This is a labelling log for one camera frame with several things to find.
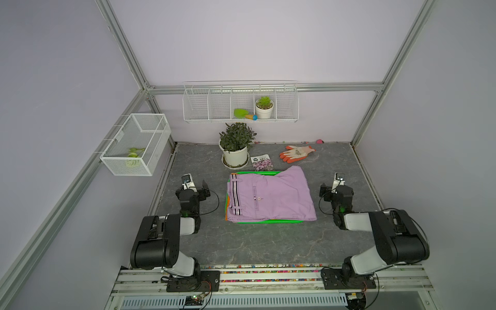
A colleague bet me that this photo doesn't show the orange pants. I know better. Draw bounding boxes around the orange pants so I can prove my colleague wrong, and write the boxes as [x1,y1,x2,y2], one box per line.
[224,193,230,221]

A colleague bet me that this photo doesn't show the purple garment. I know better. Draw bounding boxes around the purple garment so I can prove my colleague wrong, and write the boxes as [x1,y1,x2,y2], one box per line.
[227,166,317,222]

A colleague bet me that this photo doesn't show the green plastic basket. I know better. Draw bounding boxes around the green plastic basket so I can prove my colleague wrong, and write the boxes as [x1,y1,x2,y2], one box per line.
[227,171,303,224]

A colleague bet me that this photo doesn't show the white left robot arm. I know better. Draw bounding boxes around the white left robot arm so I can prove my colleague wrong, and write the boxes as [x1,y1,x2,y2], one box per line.
[130,174,211,278]

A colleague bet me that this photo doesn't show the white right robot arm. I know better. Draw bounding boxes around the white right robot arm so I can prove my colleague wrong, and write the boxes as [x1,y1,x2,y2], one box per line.
[319,181,430,278]

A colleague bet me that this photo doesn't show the green item in side basket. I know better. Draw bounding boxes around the green item in side basket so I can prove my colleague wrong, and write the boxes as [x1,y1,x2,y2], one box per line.
[126,147,146,168]

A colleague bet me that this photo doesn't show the red and white work glove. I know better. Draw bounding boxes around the red and white work glove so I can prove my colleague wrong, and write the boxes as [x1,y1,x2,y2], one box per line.
[280,145,315,164]

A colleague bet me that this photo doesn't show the large potted green plant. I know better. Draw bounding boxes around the large potted green plant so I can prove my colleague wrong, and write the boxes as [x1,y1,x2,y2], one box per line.
[219,122,257,169]

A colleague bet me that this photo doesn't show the flower seed packet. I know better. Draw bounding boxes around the flower seed packet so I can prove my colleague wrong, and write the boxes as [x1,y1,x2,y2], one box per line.
[251,154,274,171]

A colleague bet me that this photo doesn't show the green toy on shelf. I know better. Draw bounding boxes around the green toy on shelf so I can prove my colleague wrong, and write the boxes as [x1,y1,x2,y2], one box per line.
[234,108,258,121]

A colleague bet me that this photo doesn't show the small potted succulent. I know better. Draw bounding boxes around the small potted succulent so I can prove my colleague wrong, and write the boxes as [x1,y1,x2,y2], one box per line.
[255,96,274,120]

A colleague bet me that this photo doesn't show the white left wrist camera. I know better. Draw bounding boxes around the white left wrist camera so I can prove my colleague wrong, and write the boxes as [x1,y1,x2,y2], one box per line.
[181,173,196,192]

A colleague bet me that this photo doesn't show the white wire side basket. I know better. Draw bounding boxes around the white wire side basket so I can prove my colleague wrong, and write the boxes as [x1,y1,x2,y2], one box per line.
[99,113,171,176]

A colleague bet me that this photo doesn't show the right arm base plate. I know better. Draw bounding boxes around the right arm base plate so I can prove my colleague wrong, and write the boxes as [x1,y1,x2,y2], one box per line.
[320,267,377,291]

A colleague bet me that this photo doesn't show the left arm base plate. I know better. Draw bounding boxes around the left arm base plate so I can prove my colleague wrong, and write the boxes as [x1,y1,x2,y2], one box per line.
[166,271,220,293]

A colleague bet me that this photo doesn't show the aluminium front rail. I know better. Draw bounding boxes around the aluminium front rail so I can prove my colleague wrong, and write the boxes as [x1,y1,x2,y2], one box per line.
[105,263,443,309]

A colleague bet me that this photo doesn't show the white wire wall shelf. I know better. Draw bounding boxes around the white wire wall shelf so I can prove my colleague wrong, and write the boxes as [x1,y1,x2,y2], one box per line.
[182,80,300,123]

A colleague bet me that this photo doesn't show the aluminium corner frame post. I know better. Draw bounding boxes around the aluminium corner frame post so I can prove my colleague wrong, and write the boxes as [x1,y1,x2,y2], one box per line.
[351,0,437,149]

